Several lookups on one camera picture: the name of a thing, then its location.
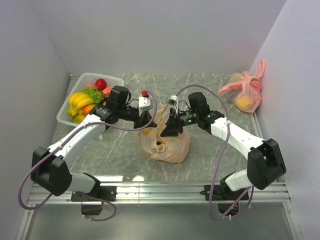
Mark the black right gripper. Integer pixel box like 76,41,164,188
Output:
160,108,199,138

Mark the translucent orange plastic bag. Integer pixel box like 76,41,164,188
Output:
136,105,191,164

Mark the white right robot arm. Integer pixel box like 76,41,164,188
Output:
160,92,287,200

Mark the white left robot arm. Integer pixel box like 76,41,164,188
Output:
29,86,157,201

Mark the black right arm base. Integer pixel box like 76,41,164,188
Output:
200,184,253,217

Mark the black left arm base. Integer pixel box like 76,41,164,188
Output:
70,185,117,221

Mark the fake peach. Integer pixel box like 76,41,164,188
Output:
102,86,113,98

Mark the fake green grape bunch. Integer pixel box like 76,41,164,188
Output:
83,86,103,104

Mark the fake red apple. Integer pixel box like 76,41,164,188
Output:
94,78,108,91

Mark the fake mango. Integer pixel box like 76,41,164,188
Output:
83,104,96,115

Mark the fake yellow banana bunch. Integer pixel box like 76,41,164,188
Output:
68,92,95,119

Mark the pink tied fruit bag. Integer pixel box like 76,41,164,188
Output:
218,59,266,113

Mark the white plastic fruit basket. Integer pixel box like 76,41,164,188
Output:
56,72,124,127

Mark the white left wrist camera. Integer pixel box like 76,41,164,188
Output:
138,96,153,112

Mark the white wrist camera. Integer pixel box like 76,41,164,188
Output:
138,96,153,112
166,95,178,106

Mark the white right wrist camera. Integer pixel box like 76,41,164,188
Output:
166,95,178,106

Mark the aluminium table edge rail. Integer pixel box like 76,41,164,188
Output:
16,182,303,240

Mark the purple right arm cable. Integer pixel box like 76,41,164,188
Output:
174,84,255,220

